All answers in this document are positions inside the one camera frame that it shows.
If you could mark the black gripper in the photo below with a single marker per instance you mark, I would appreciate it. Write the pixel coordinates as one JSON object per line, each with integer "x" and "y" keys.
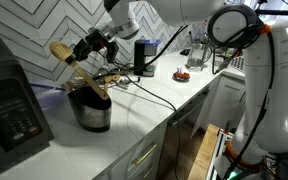
{"x": 97, "y": 39}

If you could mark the wooden slotted spoon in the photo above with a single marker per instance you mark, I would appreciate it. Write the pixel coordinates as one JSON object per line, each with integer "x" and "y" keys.
{"x": 90, "y": 83}

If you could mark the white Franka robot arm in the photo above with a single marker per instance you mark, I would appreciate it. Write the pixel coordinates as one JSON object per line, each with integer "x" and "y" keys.
{"x": 267, "y": 83}

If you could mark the silver utensil holder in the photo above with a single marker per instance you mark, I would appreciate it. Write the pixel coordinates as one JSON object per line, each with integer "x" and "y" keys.
{"x": 90, "y": 116}

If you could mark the orange heart-shaped holder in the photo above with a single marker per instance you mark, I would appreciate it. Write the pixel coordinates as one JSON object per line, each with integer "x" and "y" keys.
{"x": 181, "y": 75}

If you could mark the black coffee maker blue lid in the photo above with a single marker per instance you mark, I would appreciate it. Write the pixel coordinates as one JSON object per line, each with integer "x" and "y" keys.
{"x": 142, "y": 56}

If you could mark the black microwave oven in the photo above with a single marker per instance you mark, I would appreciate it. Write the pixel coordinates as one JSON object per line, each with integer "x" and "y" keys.
{"x": 10, "y": 116}

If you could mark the blue white sachet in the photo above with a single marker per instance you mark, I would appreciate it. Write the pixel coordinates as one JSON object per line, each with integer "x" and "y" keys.
{"x": 179, "y": 69}

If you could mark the round silver dish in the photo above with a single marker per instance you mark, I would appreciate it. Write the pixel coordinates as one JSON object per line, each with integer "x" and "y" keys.
{"x": 181, "y": 78}

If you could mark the clear glass pitcher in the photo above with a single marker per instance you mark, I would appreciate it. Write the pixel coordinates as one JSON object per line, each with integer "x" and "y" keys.
{"x": 195, "y": 60}

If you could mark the white lower cabinet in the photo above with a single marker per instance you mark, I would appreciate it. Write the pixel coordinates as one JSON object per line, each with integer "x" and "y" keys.
{"x": 224, "y": 100}

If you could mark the wooden plank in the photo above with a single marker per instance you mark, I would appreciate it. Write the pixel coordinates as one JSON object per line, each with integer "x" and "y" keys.
{"x": 204, "y": 153}

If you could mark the metal robot mounting stand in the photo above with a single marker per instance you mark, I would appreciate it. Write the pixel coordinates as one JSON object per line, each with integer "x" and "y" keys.
{"x": 232, "y": 171}

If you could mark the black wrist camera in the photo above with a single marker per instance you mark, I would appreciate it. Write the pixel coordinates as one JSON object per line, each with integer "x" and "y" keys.
{"x": 112, "y": 51}

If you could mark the black camera stand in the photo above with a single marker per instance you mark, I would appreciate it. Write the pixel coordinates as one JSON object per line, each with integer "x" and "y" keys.
{"x": 277, "y": 12}

